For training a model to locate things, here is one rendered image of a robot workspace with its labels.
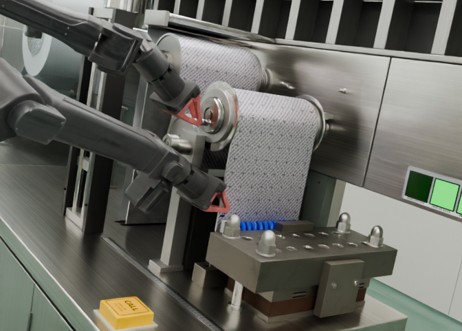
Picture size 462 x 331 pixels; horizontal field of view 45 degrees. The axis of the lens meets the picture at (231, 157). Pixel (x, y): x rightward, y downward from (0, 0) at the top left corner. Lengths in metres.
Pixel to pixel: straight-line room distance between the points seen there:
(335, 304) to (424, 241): 2.87
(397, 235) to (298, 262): 3.08
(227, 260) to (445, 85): 0.56
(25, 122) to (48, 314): 0.67
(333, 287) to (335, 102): 0.47
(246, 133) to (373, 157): 0.31
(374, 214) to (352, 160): 2.92
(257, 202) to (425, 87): 0.43
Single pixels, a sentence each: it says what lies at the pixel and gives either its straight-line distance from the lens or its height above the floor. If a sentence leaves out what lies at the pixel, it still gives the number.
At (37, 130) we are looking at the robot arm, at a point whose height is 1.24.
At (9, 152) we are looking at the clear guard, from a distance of 2.05.
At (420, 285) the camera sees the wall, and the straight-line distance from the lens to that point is 4.07.
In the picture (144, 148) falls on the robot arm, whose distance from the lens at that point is 0.92.
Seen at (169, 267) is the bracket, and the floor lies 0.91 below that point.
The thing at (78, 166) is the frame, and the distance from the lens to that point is 1.49.
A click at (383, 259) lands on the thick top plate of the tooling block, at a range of 1.27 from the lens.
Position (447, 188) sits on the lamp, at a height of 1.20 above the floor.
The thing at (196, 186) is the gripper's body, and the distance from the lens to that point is 1.09.
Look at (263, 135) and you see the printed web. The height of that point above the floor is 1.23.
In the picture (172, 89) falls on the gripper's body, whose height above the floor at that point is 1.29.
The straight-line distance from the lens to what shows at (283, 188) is 1.27.
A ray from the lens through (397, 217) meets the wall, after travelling 4.12.
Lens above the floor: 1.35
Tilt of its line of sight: 9 degrees down
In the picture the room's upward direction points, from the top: 10 degrees clockwise
